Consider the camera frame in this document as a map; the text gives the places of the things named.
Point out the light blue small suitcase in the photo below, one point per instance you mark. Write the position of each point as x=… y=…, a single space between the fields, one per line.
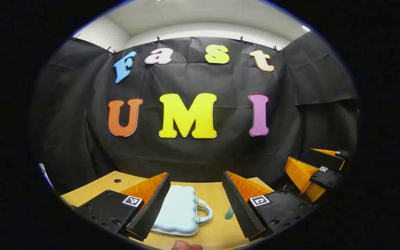
x=177 y=208

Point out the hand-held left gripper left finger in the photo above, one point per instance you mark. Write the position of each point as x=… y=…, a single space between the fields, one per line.
x=155 y=205

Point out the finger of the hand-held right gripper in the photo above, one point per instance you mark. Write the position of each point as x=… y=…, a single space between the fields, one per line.
x=325 y=177
x=328 y=158

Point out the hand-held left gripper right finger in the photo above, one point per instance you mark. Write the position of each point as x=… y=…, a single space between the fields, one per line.
x=238 y=208

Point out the blue skin care bottle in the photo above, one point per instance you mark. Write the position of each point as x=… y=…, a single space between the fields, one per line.
x=229 y=213

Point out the white side desk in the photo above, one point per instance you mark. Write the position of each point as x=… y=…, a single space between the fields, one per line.
x=45 y=175

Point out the black backdrop cloth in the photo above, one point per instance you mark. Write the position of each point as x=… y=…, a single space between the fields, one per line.
x=221 y=156

